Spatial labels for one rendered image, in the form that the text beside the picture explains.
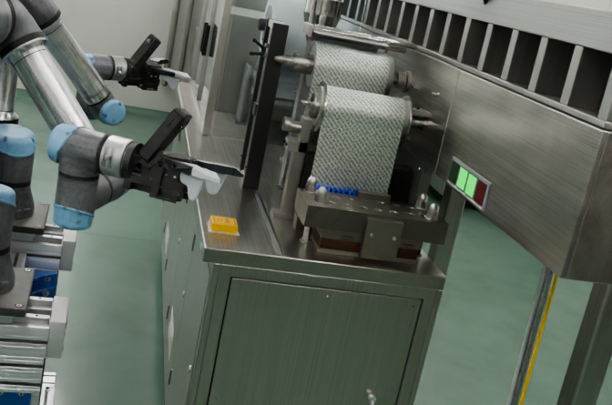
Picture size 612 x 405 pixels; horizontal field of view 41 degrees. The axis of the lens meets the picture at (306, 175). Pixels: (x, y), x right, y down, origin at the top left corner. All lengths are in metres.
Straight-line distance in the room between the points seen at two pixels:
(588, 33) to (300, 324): 1.04
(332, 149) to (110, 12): 5.64
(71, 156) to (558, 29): 1.03
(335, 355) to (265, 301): 0.26
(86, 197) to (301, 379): 0.95
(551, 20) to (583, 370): 0.76
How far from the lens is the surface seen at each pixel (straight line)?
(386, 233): 2.18
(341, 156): 2.31
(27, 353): 1.92
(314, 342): 2.22
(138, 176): 1.51
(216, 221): 2.19
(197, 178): 1.42
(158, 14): 7.77
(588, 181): 1.61
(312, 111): 2.30
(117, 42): 7.80
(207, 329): 2.15
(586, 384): 1.89
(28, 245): 2.35
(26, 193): 2.34
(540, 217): 1.75
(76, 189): 1.55
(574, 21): 1.78
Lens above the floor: 1.61
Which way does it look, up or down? 14 degrees down
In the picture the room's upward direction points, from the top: 12 degrees clockwise
